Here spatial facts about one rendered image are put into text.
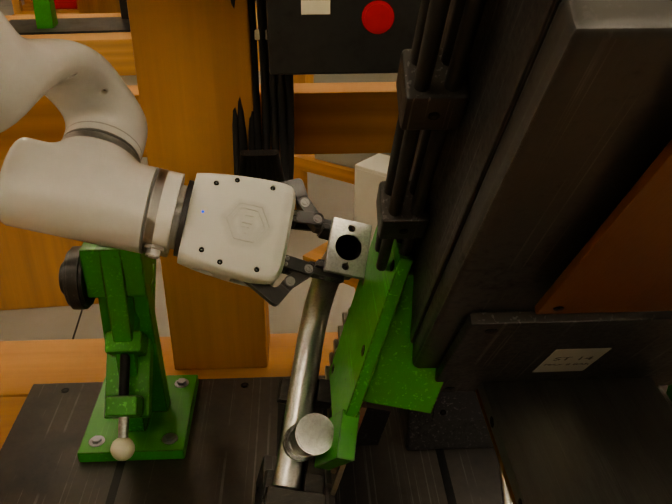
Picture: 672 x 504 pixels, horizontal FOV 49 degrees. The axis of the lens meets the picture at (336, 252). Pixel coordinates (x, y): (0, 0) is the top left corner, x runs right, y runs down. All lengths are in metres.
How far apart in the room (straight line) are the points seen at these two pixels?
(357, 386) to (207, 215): 0.21
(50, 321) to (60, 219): 2.31
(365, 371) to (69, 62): 0.36
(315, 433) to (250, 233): 0.20
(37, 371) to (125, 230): 0.54
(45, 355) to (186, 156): 0.43
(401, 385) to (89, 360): 0.63
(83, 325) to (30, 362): 1.72
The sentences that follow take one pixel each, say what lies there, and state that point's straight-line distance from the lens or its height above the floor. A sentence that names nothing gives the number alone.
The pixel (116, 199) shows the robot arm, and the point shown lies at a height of 1.29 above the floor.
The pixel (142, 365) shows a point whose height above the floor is 1.01.
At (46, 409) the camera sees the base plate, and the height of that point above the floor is 0.90.
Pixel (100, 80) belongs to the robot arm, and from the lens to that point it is 0.71.
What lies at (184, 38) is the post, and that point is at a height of 1.37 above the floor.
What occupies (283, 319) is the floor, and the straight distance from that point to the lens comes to 2.82.
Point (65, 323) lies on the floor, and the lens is 2.97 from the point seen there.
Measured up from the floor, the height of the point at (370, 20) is 1.41.
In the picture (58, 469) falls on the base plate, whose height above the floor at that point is 0.90.
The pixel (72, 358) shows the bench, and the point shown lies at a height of 0.88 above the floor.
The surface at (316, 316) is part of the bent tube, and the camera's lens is 0.82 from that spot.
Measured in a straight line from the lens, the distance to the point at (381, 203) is 0.54.
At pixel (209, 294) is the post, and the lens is 1.05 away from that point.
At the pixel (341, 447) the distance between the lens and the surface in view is 0.68.
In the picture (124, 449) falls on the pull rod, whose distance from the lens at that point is 0.91.
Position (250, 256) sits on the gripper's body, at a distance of 0.69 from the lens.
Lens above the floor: 1.56
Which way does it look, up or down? 28 degrees down
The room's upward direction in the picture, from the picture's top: straight up
